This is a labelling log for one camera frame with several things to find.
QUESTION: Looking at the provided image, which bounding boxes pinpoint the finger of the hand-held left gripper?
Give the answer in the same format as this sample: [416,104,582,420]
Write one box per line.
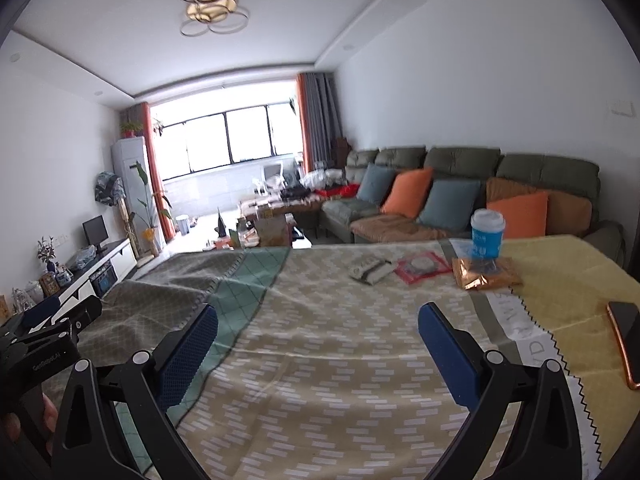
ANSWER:
[20,294,103,358]

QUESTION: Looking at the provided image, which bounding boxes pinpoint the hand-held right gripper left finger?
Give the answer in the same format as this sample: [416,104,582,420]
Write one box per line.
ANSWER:
[50,302,219,480]

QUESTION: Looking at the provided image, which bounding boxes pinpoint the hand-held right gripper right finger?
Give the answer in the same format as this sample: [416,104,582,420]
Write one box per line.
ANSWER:
[417,301,586,480]

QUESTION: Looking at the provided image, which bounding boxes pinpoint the person's left hand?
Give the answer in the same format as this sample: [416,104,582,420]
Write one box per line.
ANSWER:
[0,392,61,443]

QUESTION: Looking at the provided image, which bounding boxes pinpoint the white television cabinet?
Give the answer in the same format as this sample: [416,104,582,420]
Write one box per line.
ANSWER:
[0,239,138,321]

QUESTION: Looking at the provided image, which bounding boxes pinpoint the vase with branches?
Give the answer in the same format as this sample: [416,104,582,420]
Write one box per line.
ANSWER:
[36,236,60,276]

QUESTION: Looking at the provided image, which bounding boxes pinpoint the flat gold foil packet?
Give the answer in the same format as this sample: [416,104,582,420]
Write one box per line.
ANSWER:
[451,256,523,291]

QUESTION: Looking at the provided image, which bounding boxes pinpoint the black television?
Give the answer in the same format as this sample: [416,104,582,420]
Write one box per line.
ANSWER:
[82,215,110,253]

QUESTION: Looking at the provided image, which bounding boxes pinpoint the red-rimmed clear plastic bag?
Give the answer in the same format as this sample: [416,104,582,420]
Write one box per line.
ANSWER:
[394,251,453,286]

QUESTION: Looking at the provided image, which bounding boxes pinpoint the cigarette box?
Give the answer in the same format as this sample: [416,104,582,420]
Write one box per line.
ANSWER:
[347,256,393,285]

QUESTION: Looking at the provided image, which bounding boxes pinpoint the blue cup with white lid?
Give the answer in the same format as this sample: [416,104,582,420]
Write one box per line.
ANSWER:
[470,208,507,263]

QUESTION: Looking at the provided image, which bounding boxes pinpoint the patterned green beige tablecloth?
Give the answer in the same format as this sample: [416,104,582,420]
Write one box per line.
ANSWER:
[37,234,640,480]

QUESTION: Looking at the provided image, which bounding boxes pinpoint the hanging blue patterned cloth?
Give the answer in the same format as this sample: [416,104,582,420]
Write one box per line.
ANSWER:
[95,171,123,207]

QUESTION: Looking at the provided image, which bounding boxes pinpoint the brown seat pad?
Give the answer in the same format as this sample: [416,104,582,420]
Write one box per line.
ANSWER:
[350,215,473,243]

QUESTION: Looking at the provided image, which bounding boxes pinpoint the tall leafy potted plant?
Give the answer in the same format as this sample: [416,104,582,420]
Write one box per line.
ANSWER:
[129,160,173,256]

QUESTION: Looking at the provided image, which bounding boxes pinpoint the grey-blue cushion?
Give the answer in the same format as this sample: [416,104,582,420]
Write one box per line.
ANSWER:
[417,178,482,231]
[356,162,398,206]

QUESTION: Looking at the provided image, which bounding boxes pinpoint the cluttered coffee table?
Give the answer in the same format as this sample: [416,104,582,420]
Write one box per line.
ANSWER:
[212,195,321,251]

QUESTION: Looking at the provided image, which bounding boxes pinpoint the orange cushion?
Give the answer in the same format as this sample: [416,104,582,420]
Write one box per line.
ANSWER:
[487,191,549,240]
[381,167,435,218]

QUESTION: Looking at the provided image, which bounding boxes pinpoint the white floor air conditioner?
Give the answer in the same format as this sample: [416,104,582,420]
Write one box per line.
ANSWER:
[111,136,163,256]

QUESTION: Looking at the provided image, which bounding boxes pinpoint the smartphone with orange case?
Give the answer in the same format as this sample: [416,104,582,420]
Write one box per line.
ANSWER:
[606,301,640,391]

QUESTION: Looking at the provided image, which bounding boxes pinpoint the brown back cushion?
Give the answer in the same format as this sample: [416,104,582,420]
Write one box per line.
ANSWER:
[486,176,593,237]

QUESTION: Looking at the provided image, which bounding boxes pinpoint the olive green sofa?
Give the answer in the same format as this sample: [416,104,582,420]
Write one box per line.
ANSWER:
[320,146,626,266]

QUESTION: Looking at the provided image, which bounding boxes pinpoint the white office chair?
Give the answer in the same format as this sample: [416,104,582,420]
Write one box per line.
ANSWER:
[262,162,286,193]

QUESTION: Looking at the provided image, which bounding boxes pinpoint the pile of white bags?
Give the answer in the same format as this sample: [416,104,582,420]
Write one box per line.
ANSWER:
[302,169,346,191]

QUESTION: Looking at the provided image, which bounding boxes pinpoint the large balcony window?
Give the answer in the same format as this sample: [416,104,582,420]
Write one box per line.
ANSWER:
[150,80,306,181]

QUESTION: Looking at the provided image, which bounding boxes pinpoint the orange and grey curtain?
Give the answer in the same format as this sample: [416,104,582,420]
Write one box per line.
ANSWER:
[296,72,343,173]

